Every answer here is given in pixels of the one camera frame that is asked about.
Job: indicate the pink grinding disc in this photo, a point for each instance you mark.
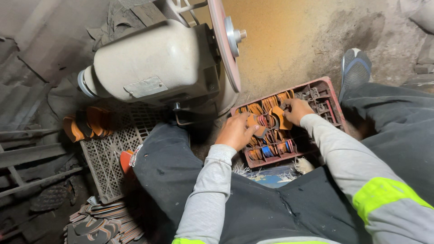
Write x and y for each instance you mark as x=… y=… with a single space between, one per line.
x=225 y=47

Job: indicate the white lattice plastic crate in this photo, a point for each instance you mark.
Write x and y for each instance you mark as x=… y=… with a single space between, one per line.
x=112 y=159

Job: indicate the person's left hand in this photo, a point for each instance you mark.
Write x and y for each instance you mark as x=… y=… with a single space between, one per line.
x=234 y=134

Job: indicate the silver disc flange with bolt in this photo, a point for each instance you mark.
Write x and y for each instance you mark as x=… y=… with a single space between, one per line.
x=234 y=35

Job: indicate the large orange curved sole piece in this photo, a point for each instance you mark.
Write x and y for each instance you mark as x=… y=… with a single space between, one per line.
x=279 y=118

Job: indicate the person's right leg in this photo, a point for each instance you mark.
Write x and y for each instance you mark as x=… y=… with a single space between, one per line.
x=390 y=135

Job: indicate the grey metal frame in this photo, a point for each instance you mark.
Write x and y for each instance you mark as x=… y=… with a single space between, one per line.
x=30 y=159

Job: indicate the blue grey sandal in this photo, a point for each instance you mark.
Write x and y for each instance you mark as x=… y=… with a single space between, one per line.
x=355 y=69

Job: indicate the beige grinder motor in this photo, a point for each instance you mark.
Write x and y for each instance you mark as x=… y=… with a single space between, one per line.
x=152 y=64

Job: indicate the person's right hand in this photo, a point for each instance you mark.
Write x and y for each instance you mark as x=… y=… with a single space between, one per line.
x=300 y=110

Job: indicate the blue woven frayed sack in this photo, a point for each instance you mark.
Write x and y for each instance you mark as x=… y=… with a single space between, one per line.
x=274 y=174

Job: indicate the stack of orange black soles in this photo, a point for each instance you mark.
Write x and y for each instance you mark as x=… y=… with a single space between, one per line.
x=88 y=123

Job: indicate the orange sole with white cloth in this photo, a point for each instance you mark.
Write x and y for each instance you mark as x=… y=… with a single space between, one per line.
x=128 y=161

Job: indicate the red plastic compartment crate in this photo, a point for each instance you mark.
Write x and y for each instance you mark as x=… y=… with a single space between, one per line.
x=325 y=98

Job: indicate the pile of striped sandal soles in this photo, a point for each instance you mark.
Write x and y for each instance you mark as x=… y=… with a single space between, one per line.
x=101 y=223

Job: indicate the person's leg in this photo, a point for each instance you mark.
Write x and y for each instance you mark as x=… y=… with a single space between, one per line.
x=390 y=135
x=176 y=176

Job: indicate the person's left leg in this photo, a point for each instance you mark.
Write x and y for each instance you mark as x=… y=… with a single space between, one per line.
x=176 y=176

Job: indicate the small orange grey sole piece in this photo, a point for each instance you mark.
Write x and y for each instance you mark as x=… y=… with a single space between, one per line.
x=259 y=130

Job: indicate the rows of orange sole pieces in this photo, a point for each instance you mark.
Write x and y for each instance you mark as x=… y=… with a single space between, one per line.
x=268 y=149

